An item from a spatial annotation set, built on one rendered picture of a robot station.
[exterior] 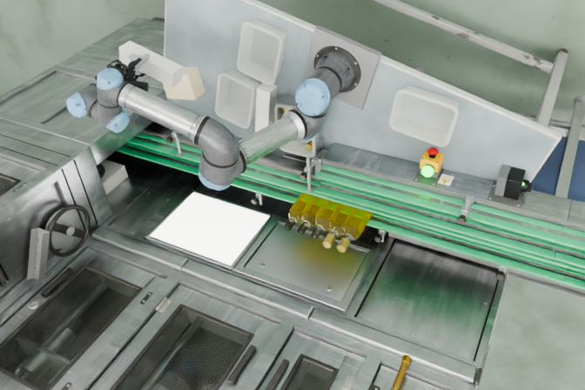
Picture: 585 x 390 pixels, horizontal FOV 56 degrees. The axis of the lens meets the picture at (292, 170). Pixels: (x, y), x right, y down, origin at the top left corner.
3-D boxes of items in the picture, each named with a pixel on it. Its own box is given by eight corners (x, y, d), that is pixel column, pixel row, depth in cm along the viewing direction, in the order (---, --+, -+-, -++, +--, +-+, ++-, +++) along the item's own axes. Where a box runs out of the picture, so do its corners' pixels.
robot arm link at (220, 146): (236, 148, 162) (86, 79, 165) (230, 171, 171) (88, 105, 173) (251, 124, 170) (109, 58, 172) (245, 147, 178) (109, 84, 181)
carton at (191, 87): (170, 66, 248) (158, 74, 243) (198, 67, 240) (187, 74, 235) (178, 90, 254) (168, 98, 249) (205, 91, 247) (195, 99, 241)
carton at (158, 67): (130, 40, 207) (118, 47, 203) (183, 66, 202) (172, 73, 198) (130, 54, 211) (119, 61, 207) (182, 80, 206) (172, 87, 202)
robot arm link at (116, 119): (115, 115, 173) (87, 97, 175) (115, 138, 181) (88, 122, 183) (131, 102, 178) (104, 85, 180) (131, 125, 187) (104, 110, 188)
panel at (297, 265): (193, 193, 255) (145, 241, 231) (191, 189, 253) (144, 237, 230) (379, 252, 219) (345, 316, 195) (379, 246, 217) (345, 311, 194)
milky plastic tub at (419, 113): (405, 77, 197) (396, 88, 191) (467, 97, 190) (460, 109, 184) (395, 117, 209) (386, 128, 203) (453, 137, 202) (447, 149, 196)
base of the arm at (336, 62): (324, 43, 201) (311, 57, 195) (360, 62, 198) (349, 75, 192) (314, 76, 212) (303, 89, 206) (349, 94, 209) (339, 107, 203)
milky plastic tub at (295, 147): (287, 139, 239) (277, 150, 233) (284, 93, 225) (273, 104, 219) (324, 148, 232) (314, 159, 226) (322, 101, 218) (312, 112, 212)
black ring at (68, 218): (89, 230, 235) (50, 264, 221) (73, 191, 223) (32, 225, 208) (97, 233, 234) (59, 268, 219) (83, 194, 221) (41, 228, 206)
